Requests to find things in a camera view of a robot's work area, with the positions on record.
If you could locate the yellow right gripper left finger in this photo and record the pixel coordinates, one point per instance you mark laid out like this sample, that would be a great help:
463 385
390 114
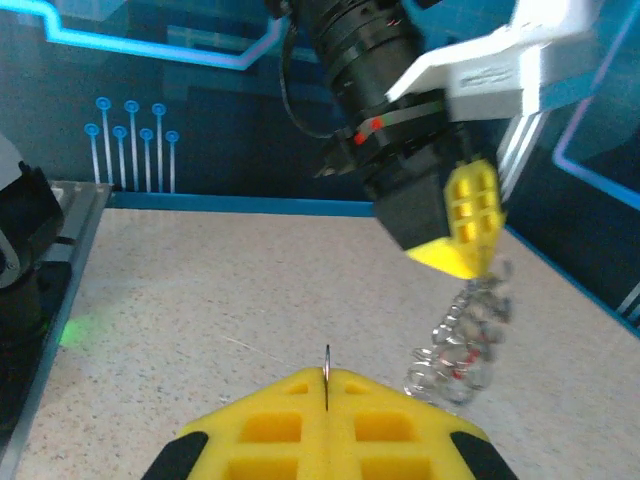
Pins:
310 400

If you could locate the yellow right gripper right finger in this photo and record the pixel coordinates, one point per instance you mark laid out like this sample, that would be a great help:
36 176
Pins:
345 405

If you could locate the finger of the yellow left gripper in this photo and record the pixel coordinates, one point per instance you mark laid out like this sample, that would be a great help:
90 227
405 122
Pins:
475 197
445 255

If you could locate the key with red tag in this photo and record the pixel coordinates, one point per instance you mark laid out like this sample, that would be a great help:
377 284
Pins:
470 357

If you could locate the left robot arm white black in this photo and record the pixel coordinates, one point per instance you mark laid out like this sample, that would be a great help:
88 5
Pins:
25 220

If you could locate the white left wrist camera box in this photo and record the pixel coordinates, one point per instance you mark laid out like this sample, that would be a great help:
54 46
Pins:
500 70

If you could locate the blue-edged side frame rail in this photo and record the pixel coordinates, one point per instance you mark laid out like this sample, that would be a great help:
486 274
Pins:
240 204

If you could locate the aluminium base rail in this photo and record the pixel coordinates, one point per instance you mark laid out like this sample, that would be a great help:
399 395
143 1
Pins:
80 220

